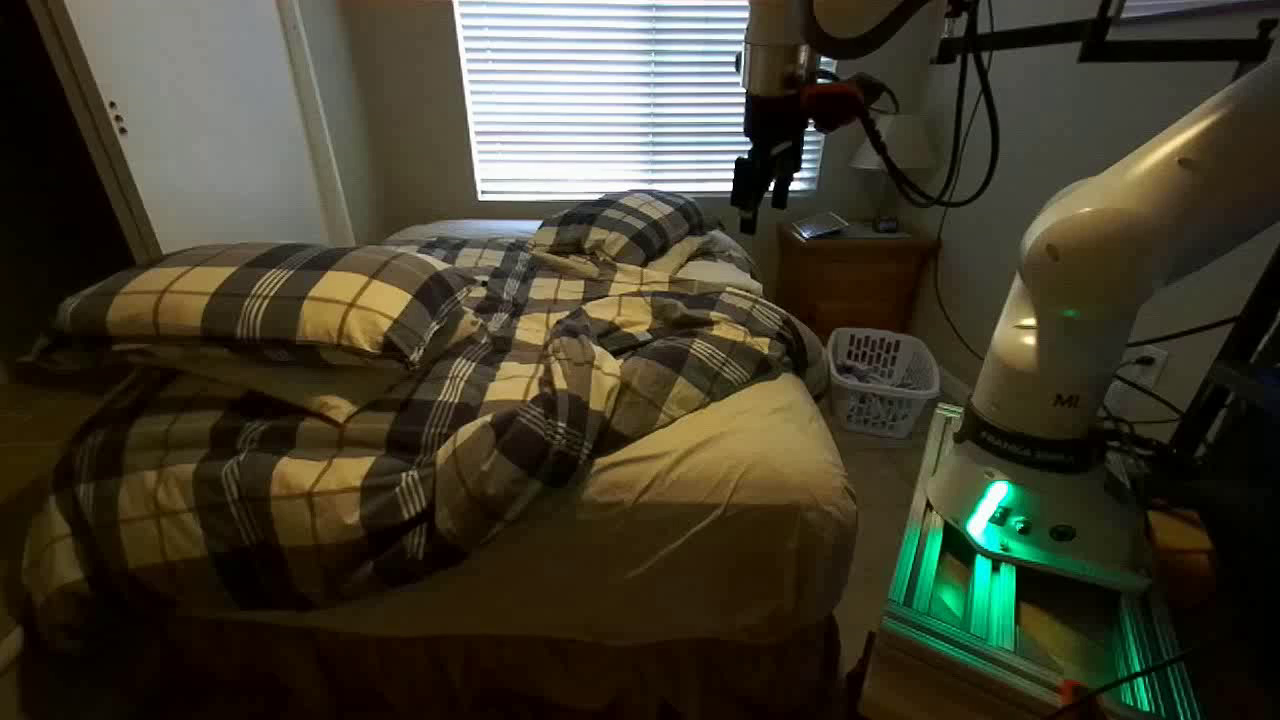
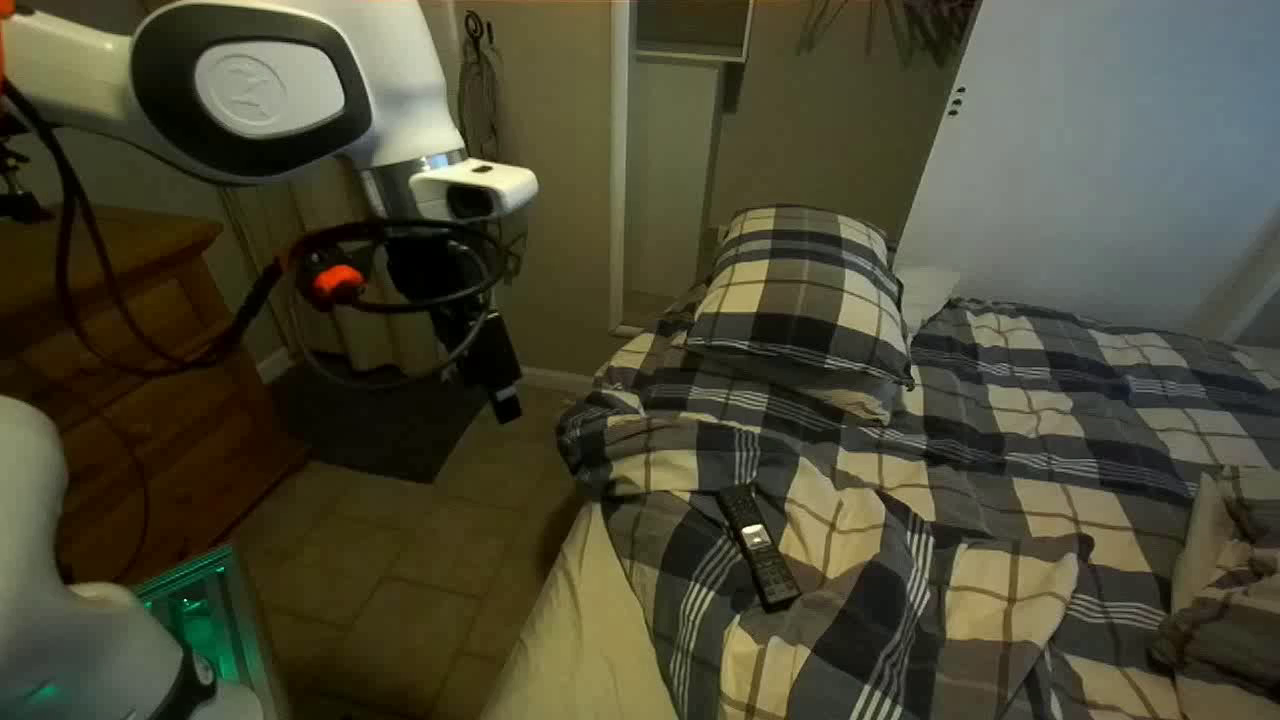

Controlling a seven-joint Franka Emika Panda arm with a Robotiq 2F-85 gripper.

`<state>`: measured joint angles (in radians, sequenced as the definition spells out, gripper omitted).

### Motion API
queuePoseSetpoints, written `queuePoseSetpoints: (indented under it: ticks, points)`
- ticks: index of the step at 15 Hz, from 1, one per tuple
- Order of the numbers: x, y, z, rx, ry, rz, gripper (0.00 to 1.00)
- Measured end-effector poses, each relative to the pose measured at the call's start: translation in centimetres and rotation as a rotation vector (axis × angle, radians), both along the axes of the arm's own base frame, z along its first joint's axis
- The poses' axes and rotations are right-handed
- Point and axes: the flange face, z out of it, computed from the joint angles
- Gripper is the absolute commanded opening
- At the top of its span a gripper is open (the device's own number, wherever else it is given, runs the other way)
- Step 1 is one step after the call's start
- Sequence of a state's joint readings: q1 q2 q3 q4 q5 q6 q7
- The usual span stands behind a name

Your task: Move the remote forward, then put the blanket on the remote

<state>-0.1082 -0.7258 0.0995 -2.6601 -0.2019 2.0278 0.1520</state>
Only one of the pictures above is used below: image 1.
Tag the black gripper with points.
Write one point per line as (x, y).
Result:
(773, 134)

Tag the plaid blanket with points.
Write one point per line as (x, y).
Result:
(534, 362)

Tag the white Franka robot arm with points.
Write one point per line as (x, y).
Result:
(1133, 224)

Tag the grey flat device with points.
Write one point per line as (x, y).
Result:
(818, 224)

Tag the wooden nightstand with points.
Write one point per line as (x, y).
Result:
(852, 285)

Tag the small plaid pillow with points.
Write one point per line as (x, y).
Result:
(624, 224)

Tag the white window blinds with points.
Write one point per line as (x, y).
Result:
(602, 94)

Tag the white laundry basket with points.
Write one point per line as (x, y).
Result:
(882, 383)

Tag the mattress with cream sheet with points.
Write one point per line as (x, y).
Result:
(723, 493)

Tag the black overhead metal bar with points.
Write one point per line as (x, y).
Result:
(1163, 48)

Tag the large plaid pillow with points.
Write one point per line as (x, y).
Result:
(266, 301)

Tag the black tripod stand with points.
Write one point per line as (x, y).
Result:
(1252, 362)

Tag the brown bed skirt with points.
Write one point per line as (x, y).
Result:
(465, 681)

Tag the white closet door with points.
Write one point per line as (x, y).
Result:
(203, 120)

